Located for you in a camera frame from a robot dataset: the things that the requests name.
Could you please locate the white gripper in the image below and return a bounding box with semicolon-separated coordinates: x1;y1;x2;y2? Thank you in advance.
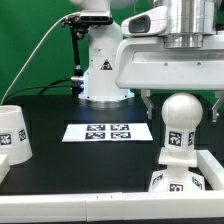
115;34;224;119

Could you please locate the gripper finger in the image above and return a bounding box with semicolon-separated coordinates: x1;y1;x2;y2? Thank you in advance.
208;90;224;122

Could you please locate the white lamp bulb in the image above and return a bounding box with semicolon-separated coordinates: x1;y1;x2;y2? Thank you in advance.
162;93;203;156

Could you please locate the white lamp base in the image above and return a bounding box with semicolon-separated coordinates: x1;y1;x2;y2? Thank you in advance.
148;147;205;192

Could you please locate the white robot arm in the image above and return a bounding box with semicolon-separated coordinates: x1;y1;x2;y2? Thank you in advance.
70;0;224;121

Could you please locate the white lamp shade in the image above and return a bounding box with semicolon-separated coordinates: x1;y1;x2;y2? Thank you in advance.
0;105;32;165

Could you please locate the white marker sheet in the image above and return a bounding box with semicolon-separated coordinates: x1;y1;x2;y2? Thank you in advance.
62;123;153;142

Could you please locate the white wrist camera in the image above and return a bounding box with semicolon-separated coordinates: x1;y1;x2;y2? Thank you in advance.
121;6;168;37

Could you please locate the white right wall rail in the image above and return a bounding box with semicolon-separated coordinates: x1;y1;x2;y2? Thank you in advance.
197;150;224;190

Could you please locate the white wall rail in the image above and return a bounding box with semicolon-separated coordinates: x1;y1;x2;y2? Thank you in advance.
0;191;224;223
197;150;224;190

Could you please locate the black cable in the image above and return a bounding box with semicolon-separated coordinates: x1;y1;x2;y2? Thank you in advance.
3;78;84;104

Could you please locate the grey camera on stand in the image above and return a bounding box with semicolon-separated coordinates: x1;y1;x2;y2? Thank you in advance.
80;10;111;22

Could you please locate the white camera cable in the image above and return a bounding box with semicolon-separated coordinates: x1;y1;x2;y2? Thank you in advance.
0;11;81;106

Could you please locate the white front wall rail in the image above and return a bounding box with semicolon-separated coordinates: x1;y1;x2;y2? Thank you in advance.
0;191;224;223

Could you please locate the white left wall block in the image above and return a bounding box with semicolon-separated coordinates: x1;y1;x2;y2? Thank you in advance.
0;154;10;184

